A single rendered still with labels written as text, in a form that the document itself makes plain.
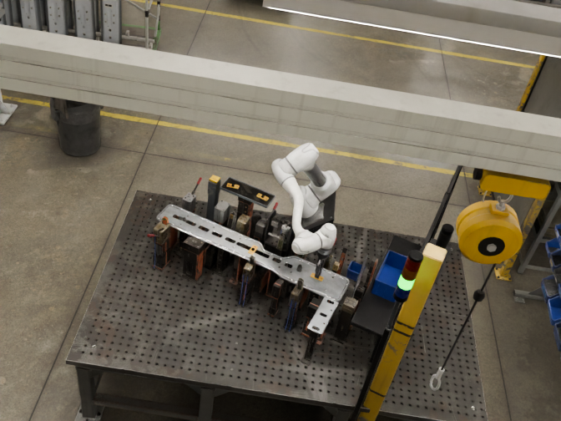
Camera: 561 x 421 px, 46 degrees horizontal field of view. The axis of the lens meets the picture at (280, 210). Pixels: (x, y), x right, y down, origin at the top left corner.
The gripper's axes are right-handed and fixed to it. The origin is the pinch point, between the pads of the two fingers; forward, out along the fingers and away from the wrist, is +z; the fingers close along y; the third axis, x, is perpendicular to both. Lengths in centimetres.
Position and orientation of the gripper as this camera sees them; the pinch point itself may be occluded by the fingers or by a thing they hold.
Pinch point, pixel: (318, 272)
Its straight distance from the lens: 424.5
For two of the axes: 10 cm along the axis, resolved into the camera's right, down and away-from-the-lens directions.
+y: -4.2, 5.6, -7.1
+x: 9.0, 3.7, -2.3
